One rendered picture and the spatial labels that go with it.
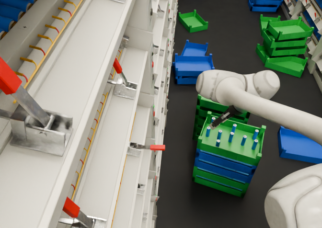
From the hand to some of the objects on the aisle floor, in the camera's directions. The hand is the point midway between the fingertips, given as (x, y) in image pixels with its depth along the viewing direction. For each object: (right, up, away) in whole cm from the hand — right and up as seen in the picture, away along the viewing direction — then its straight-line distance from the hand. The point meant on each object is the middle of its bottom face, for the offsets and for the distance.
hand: (218, 121), depth 132 cm
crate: (+64, -20, +48) cm, 82 cm away
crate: (+8, -34, +34) cm, 48 cm away
